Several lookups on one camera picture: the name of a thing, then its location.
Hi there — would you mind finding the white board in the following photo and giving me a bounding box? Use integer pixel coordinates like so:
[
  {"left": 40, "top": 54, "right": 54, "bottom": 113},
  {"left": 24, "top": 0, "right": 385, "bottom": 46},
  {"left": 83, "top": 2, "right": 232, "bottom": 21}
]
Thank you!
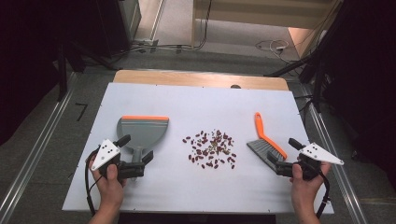
[{"left": 61, "top": 82, "right": 335, "bottom": 216}]

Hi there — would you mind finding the orange and grey hand brush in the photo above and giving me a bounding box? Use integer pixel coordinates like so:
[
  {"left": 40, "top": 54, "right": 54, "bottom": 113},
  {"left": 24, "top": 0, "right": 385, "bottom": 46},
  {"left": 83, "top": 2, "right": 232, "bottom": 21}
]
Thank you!
[{"left": 247, "top": 111, "right": 289, "bottom": 164}]

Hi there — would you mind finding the metal floor rail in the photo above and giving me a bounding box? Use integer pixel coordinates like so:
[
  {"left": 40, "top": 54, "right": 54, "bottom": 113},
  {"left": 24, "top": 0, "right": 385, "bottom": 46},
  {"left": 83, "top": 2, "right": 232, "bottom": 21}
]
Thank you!
[
  {"left": 0, "top": 73, "right": 78, "bottom": 224},
  {"left": 300, "top": 84, "right": 369, "bottom": 224}
]

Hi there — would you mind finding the light wooden shelf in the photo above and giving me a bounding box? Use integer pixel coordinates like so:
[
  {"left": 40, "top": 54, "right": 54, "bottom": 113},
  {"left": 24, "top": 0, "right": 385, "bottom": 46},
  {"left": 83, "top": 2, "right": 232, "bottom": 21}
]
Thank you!
[{"left": 191, "top": 0, "right": 344, "bottom": 49}]

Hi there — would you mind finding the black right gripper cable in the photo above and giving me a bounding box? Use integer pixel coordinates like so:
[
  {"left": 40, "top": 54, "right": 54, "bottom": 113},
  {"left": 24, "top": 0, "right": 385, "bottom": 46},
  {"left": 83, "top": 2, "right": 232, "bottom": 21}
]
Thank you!
[{"left": 311, "top": 164, "right": 332, "bottom": 218}]

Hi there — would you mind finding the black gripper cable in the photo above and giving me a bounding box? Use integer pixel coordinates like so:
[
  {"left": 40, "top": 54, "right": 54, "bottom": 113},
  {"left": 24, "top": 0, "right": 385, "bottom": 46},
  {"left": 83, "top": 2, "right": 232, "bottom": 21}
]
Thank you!
[
  {"left": 311, "top": 164, "right": 332, "bottom": 218},
  {"left": 84, "top": 148, "right": 108, "bottom": 217}
]

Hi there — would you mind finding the pile of red beans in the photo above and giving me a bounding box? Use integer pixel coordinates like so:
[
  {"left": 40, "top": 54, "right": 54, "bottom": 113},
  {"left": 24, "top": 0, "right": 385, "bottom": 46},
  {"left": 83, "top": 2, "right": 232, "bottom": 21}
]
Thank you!
[{"left": 182, "top": 129, "right": 238, "bottom": 171}]

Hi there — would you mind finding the white floor cable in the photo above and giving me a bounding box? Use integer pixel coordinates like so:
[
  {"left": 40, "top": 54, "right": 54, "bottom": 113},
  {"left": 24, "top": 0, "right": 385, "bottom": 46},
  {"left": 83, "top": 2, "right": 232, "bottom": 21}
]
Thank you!
[{"left": 255, "top": 38, "right": 291, "bottom": 62}]

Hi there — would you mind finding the person's right hand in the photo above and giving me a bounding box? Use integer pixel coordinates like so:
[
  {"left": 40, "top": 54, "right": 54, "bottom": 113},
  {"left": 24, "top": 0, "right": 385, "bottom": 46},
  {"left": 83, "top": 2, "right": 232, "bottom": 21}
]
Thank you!
[{"left": 289, "top": 162, "right": 332, "bottom": 206}]

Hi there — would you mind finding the black metal stand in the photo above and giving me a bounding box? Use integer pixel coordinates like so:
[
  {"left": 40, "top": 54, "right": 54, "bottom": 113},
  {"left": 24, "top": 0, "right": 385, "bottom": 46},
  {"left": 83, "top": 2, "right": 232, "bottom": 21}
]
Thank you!
[{"left": 263, "top": 54, "right": 328, "bottom": 113}]

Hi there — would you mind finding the grey dustpan with orange edge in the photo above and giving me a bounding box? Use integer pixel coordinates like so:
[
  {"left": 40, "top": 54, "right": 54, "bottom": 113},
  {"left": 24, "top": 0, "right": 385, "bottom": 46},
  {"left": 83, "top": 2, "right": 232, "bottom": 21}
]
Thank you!
[{"left": 116, "top": 115, "right": 170, "bottom": 182}]

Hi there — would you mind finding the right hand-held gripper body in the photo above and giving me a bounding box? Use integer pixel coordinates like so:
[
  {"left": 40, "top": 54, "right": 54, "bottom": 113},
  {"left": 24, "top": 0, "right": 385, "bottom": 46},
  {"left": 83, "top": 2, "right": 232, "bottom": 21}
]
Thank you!
[{"left": 275, "top": 142, "right": 345, "bottom": 181}]

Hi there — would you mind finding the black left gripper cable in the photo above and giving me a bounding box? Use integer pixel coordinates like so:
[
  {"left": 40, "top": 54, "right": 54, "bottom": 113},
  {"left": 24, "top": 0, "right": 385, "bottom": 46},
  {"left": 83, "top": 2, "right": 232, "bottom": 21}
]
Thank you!
[{"left": 84, "top": 148, "right": 108, "bottom": 217}]

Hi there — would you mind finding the person's left hand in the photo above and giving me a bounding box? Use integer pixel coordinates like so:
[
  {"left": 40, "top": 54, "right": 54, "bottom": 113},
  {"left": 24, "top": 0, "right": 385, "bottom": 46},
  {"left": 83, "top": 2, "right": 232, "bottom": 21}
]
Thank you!
[{"left": 90, "top": 163, "right": 127, "bottom": 208}]

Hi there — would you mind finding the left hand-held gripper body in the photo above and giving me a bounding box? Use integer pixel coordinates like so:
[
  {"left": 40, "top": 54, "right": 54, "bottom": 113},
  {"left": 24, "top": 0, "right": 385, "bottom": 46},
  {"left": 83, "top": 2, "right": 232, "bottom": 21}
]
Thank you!
[{"left": 91, "top": 138, "right": 146, "bottom": 180}]

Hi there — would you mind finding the wooden table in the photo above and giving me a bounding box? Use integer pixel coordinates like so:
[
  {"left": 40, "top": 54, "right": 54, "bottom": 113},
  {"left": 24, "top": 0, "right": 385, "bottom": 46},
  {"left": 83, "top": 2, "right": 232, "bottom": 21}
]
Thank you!
[{"left": 112, "top": 69, "right": 290, "bottom": 91}]

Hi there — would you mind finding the black curtain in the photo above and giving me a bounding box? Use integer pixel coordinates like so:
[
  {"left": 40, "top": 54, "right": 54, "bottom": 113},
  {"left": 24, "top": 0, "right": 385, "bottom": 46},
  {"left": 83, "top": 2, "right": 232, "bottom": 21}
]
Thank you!
[
  {"left": 0, "top": 0, "right": 64, "bottom": 147},
  {"left": 323, "top": 0, "right": 396, "bottom": 188}
]

